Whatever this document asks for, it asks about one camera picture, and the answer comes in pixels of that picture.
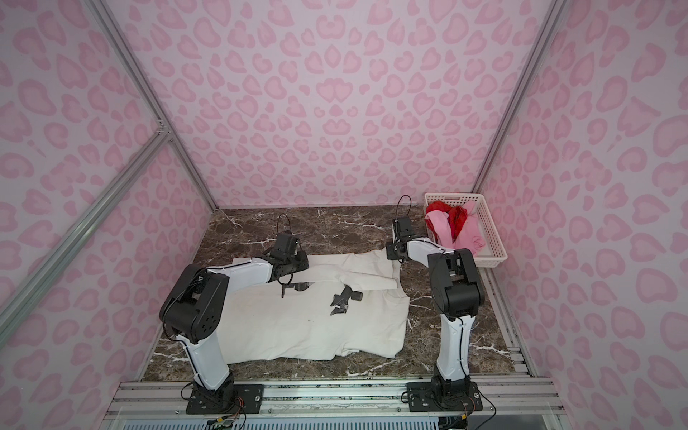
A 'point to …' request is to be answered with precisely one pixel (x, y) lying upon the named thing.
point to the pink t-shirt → (468, 236)
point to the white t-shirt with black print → (336, 305)
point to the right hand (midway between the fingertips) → (395, 247)
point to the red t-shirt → (457, 218)
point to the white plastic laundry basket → (494, 250)
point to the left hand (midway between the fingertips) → (306, 255)
